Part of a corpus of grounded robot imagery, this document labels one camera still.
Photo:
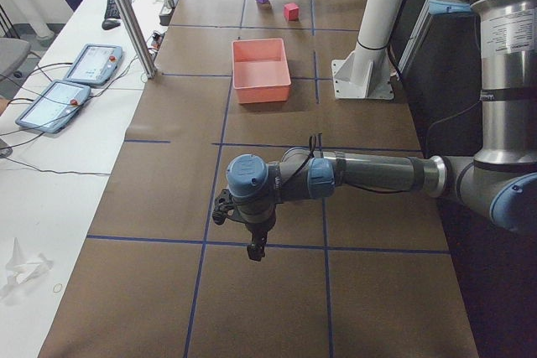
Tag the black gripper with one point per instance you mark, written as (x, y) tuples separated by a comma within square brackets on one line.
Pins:
[(257, 229)]

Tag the pink foam cube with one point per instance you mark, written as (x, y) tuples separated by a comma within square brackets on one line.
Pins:
[(291, 12)]

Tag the pink plastic bin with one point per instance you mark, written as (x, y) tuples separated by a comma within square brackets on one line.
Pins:
[(260, 71)]

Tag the black computer mouse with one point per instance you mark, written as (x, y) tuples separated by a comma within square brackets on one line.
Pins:
[(110, 23)]

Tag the far teach pendant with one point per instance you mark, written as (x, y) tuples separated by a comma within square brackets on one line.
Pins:
[(95, 64)]

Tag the teach pendant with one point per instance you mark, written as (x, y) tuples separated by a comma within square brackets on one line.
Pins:
[(55, 107), (95, 64)]

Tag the crumpled white paper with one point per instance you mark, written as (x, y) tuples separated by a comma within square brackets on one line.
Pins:
[(21, 270)]

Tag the near teach pendant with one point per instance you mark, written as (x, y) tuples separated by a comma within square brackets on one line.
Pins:
[(55, 107)]

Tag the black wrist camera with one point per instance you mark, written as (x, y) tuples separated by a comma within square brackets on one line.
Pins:
[(223, 208)]

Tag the white mounting post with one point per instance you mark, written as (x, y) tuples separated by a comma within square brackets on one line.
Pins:
[(365, 72)]

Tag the aluminium frame post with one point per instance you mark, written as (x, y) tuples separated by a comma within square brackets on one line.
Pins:
[(137, 39)]

